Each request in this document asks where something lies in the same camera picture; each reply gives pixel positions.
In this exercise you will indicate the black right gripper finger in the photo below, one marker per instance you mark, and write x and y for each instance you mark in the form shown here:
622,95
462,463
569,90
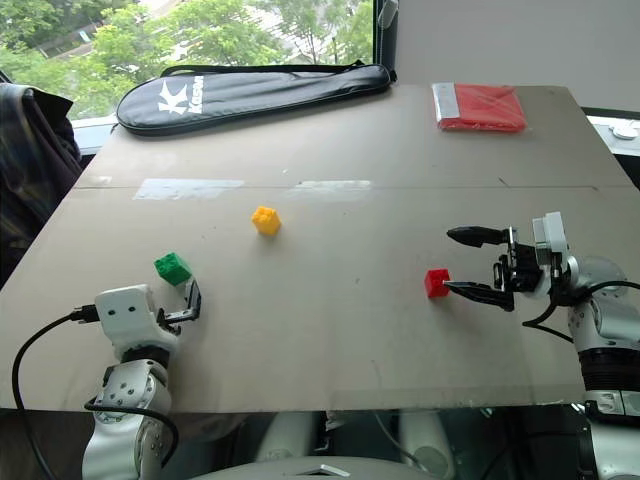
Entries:
485,294
475,236

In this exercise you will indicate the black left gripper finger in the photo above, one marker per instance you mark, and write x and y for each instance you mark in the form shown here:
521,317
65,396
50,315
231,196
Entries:
196,300

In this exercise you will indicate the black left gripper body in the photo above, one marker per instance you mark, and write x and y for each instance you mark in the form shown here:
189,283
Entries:
175,317

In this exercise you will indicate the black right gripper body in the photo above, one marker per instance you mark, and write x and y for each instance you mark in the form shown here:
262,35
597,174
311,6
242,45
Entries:
522,270

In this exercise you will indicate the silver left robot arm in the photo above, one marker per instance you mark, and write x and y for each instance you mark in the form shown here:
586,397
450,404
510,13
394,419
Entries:
130,385

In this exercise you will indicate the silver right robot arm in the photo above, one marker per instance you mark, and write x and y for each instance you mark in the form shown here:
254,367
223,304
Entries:
600,325

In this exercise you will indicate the green toy brick cube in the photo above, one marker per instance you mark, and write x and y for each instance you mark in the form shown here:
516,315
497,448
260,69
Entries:
172,269

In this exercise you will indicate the red toy brick cube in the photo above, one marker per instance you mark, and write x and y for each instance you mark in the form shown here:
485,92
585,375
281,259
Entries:
436,284

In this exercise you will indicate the yellow toy brick cube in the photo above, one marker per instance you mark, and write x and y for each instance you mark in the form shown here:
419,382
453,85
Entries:
266,221

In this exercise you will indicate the clear tape patch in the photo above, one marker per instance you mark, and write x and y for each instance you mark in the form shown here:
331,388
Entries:
185,190

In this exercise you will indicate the red packet with silver strip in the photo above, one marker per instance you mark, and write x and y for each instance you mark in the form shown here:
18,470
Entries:
485,107

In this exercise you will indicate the white robot leg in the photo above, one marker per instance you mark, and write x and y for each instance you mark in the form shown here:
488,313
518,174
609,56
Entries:
425,440
287,435

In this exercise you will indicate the small white device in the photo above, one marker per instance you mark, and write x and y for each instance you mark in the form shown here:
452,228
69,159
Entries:
625,132

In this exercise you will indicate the silver robot torso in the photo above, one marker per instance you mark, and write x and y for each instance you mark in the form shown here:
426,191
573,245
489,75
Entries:
280,470

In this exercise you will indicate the dark plaid jacket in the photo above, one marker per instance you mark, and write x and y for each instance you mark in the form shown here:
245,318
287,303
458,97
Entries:
30,175

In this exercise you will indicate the black racket bag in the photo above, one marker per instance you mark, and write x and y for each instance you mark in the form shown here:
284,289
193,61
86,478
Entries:
240,97

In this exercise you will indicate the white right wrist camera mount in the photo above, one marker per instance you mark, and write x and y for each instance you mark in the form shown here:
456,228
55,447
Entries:
550,235

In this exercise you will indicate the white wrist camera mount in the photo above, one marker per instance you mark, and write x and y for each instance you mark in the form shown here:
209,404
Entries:
125,310
550,235

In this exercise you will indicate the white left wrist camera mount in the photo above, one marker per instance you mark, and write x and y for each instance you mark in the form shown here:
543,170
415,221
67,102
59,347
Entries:
125,310

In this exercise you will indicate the dark window frame post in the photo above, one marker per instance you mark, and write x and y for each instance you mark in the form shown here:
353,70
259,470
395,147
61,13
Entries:
384,45

